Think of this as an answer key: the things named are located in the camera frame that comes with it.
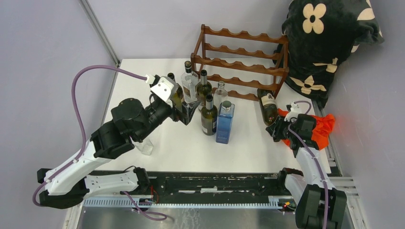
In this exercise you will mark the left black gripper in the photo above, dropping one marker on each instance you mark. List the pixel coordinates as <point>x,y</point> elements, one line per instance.
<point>188,111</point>

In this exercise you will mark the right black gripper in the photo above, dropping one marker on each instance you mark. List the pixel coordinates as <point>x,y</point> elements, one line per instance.
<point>274,129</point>

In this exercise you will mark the green wine bottle white label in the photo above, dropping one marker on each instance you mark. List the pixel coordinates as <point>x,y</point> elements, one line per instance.
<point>268,106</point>

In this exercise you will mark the blue square bottle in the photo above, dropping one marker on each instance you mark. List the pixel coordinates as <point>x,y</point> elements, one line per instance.
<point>224,122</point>

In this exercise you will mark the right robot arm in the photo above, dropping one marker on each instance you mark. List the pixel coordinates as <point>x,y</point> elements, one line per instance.
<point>320,205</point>

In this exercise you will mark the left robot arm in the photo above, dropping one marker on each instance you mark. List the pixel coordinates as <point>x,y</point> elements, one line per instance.
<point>73,181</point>

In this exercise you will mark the green wine bottle far left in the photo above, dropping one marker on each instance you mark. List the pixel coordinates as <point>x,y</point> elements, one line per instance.
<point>178,97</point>

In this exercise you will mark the green wine bottle front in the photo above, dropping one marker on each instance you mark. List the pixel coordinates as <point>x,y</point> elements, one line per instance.
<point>209,113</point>

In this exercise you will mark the green wine bottle middle back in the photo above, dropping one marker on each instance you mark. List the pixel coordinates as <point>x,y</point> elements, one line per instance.
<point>204,88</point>

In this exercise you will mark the clear bottle black cap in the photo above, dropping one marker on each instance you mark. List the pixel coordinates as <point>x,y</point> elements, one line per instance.
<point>189,81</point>

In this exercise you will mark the small clear glass bottle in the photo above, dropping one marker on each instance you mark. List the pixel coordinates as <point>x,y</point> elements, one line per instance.
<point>220,94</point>

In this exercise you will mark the clear empty lying bottle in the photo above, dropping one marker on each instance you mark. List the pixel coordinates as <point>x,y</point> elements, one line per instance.
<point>145,147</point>

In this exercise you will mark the brown wooden wine rack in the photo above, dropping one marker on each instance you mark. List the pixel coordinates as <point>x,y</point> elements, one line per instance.
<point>279,72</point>

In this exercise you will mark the orange cloth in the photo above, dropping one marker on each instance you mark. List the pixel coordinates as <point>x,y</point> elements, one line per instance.
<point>320,134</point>

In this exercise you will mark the black floral blanket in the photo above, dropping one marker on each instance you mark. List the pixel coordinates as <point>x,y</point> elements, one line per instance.
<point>322,34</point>

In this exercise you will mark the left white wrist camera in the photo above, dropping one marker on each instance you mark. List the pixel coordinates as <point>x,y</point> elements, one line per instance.
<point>162,86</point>

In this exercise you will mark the black mounting rail base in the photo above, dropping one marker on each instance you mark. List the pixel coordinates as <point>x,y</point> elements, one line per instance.
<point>214,189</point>

